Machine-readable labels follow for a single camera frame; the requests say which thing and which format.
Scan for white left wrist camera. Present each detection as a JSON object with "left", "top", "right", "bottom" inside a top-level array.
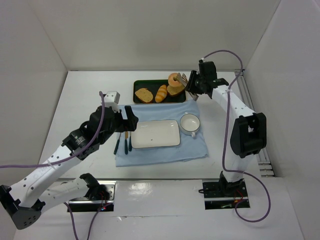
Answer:
[{"left": 103, "top": 91, "right": 120, "bottom": 113}]

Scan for dark green tray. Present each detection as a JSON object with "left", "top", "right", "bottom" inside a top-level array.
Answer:
[{"left": 132, "top": 79, "right": 187, "bottom": 104}]

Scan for white bowl with handles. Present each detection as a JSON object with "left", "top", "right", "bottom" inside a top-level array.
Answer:
[{"left": 179, "top": 112, "right": 201, "bottom": 139}]

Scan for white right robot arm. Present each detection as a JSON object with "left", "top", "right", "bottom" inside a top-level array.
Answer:
[{"left": 189, "top": 59, "right": 267, "bottom": 184}]

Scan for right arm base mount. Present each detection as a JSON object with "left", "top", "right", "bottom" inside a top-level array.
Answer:
[{"left": 198, "top": 181, "right": 251, "bottom": 210}]

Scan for brown bread slice right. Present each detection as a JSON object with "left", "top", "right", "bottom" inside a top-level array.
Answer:
[{"left": 167, "top": 85, "right": 185, "bottom": 97}]

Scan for golden bread roll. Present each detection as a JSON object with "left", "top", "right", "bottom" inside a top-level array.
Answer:
[{"left": 154, "top": 84, "right": 168, "bottom": 103}]

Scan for brown bread slice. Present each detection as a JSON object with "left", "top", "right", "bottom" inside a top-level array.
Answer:
[
  {"left": 134, "top": 88, "right": 154, "bottom": 104},
  {"left": 167, "top": 85, "right": 185, "bottom": 97}
]

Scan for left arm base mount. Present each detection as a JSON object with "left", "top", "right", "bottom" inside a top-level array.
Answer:
[{"left": 68, "top": 180, "right": 116, "bottom": 213}]

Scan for gold spoon green handle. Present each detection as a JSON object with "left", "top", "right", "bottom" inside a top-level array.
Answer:
[{"left": 128, "top": 132, "right": 132, "bottom": 152}]

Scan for gold knife green handle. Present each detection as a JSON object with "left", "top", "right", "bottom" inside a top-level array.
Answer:
[{"left": 124, "top": 131, "right": 129, "bottom": 155}]

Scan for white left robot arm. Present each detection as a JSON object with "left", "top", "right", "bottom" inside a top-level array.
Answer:
[{"left": 0, "top": 91, "right": 139, "bottom": 230}]

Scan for white rectangular plate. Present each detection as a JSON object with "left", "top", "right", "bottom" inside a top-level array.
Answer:
[{"left": 131, "top": 119, "right": 181, "bottom": 149}]

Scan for metal tongs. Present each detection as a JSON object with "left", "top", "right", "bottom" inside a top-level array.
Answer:
[{"left": 176, "top": 72, "right": 199, "bottom": 101}]

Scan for pink glazed donut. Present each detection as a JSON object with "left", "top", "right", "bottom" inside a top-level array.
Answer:
[{"left": 168, "top": 72, "right": 181, "bottom": 88}]

